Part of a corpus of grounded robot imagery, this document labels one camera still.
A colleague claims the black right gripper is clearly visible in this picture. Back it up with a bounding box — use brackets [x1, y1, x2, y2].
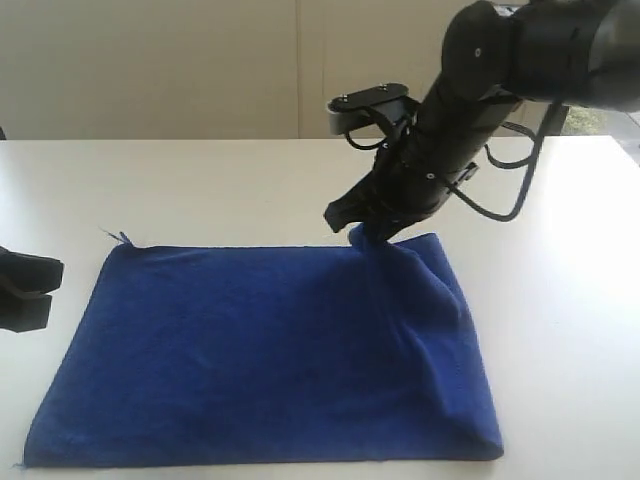
[324, 134, 480, 243]

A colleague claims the blue microfiber towel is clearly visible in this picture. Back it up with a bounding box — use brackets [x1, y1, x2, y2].
[23, 229, 504, 468]

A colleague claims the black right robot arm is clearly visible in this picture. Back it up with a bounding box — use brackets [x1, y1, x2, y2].
[324, 1, 639, 242]

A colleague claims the dark window frame post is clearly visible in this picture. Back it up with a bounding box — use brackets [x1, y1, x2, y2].
[541, 102, 570, 136]

